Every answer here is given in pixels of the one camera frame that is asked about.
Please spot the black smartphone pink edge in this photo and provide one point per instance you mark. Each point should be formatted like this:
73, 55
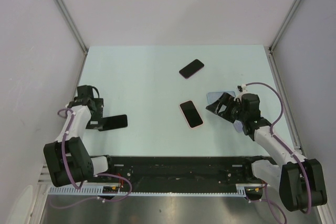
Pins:
191, 69

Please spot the clear blue phone case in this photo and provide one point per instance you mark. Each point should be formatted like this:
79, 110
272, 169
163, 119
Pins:
214, 96

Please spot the white slotted cable duct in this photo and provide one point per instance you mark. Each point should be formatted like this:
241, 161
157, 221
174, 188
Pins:
237, 190

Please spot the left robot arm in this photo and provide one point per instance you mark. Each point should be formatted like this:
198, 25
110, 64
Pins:
67, 159

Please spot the aluminium frame post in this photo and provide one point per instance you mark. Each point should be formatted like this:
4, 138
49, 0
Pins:
280, 32
61, 5

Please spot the pink silicone phone case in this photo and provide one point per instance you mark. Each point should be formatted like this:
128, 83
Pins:
191, 115

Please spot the lilac phone case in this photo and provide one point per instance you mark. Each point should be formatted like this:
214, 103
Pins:
238, 126

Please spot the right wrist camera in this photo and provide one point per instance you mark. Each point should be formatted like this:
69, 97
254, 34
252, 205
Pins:
242, 89

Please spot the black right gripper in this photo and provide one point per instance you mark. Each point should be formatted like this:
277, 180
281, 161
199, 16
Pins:
226, 100

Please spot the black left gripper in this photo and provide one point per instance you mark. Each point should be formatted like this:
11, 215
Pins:
99, 106

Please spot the right aluminium frame post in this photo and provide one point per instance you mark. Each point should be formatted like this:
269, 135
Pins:
280, 32

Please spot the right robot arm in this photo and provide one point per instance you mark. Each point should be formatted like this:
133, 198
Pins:
299, 180

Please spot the left aluminium frame post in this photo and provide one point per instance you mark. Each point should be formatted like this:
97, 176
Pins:
61, 5

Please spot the aluminium front rail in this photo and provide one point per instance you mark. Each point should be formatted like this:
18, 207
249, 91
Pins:
44, 177

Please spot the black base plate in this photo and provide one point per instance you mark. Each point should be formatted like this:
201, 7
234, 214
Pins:
228, 169

